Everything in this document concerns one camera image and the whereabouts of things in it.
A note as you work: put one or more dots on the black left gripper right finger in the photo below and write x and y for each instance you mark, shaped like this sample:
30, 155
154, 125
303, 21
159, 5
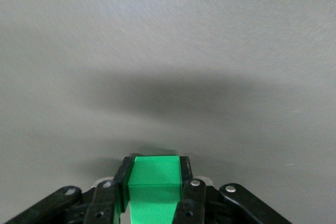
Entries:
194, 203

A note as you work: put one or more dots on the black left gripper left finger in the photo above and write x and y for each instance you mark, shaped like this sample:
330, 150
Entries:
102, 203

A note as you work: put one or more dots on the green cube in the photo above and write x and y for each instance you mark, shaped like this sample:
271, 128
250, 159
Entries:
155, 176

